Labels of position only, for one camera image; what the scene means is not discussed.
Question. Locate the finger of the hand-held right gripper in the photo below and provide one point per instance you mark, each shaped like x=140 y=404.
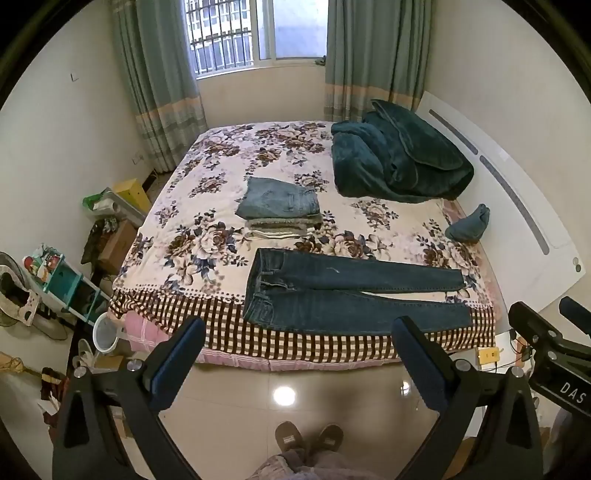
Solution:
x=535 y=323
x=575 y=311

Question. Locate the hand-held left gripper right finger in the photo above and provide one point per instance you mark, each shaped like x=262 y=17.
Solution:
x=415 y=364

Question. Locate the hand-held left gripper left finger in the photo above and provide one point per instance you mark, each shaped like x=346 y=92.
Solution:
x=178 y=360

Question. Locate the dark blue jeans pants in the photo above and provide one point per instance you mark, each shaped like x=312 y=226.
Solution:
x=323 y=295

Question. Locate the folded cream pants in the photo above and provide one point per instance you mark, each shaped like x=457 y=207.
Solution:
x=272 y=234

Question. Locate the yellow power strip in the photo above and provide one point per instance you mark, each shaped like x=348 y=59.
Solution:
x=488 y=356

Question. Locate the white waste bin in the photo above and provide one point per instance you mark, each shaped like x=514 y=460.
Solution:
x=108 y=334

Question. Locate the white shoes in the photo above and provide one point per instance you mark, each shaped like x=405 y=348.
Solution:
x=85 y=354

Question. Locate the floral bed blanket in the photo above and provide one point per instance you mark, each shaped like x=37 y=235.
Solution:
x=203 y=258

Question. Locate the brown slipper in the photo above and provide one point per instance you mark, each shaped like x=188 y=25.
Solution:
x=288 y=436
x=331 y=437

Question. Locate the small teal cushion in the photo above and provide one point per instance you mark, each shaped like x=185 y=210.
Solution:
x=468 y=226

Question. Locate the brown cardboard box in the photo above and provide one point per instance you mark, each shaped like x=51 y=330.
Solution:
x=117 y=244

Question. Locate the white bed headboard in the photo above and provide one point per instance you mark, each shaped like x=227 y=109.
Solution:
x=521 y=184

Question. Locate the teal storage rack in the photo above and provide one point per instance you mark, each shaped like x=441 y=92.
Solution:
x=64 y=281

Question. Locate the person's legs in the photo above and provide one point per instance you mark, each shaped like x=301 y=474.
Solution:
x=309 y=466

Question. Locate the broom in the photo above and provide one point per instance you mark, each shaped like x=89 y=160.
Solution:
x=18 y=363

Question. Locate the yellow box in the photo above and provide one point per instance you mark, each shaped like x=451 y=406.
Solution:
x=131 y=194

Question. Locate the green plastic bag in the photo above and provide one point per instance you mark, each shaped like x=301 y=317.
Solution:
x=99 y=203

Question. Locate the floor fan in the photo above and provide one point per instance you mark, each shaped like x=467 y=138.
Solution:
x=14 y=295

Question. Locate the dark teal fleece blanket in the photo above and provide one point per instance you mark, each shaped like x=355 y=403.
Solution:
x=397 y=157

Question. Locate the barred window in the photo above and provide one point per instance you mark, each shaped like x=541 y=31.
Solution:
x=258 y=32

